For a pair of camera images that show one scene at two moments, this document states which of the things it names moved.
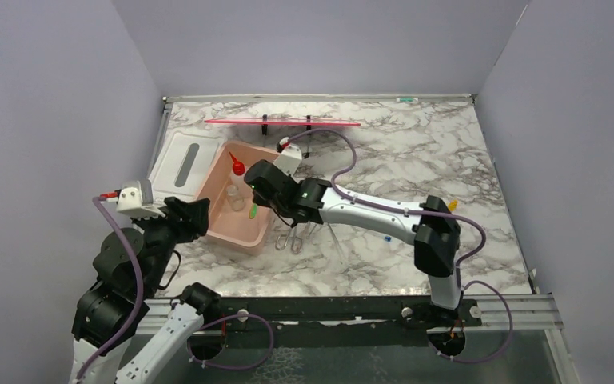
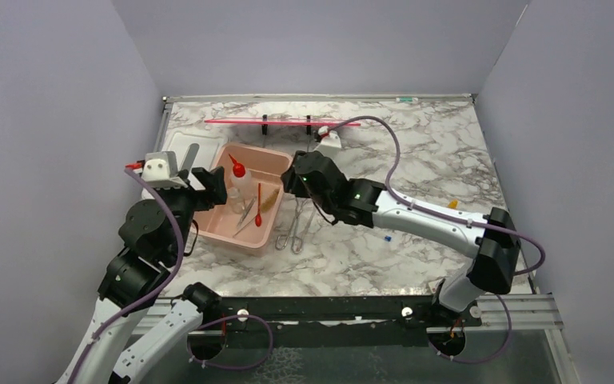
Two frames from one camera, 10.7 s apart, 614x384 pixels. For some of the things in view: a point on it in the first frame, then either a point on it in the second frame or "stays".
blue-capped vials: [237, 202] stays
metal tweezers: [340, 250] -> [246, 211]
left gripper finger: [197, 225] -> [208, 198]
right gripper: [258, 201] -> [291, 183]
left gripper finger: [189, 212] -> [211, 180]
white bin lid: [183, 165] stays
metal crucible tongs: [282, 240] stays
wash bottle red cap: [238, 166] stays
